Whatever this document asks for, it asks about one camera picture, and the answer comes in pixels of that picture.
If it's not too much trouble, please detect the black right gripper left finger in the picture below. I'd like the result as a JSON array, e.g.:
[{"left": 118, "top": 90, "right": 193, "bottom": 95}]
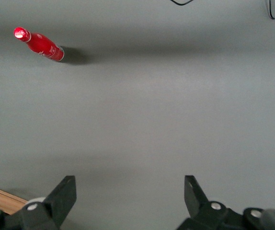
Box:
[{"left": 12, "top": 175, "right": 77, "bottom": 230}]

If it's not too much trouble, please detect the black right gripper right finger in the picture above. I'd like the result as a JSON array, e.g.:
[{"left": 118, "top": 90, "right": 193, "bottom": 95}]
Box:
[{"left": 176, "top": 175, "right": 244, "bottom": 230}]

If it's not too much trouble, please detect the red metal bottle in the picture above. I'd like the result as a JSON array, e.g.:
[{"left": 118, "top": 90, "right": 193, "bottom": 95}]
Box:
[{"left": 13, "top": 26, "right": 65, "bottom": 63}]

